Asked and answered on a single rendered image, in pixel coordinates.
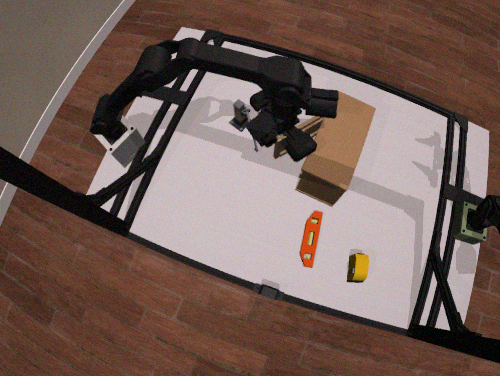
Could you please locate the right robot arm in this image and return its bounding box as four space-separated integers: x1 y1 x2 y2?
466 195 500 234

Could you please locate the brown wooden cabinet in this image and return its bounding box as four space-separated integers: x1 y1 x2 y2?
295 91 376 207

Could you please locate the orange torpedo level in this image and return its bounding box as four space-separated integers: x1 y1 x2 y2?
300 211 323 268

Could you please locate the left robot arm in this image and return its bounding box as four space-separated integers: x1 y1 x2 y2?
90 37 339 148

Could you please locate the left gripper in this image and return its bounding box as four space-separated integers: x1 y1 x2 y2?
250 90 317 162

